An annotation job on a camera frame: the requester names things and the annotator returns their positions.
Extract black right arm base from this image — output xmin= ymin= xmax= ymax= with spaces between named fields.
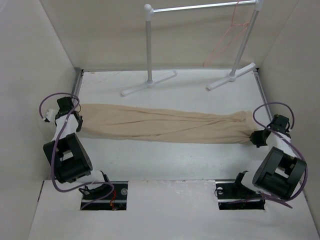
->
xmin=214 ymin=171 xmax=266 ymax=211

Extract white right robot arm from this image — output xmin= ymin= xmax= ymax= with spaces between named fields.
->
xmin=250 ymin=114 xmax=307 ymax=200

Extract beige drawstring trousers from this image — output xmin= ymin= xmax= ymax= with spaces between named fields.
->
xmin=80 ymin=103 xmax=257 ymax=144

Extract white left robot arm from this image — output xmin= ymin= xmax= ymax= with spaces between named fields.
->
xmin=38 ymin=92 xmax=114 ymax=200

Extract pink wire hanger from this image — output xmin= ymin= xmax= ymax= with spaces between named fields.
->
xmin=202 ymin=0 xmax=249 ymax=68

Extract white clothes rack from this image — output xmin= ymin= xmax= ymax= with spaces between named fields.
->
xmin=120 ymin=0 xmax=265 ymax=97

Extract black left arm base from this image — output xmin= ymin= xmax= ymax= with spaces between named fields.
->
xmin=79 ymin=170 xmax=129 ymax=211

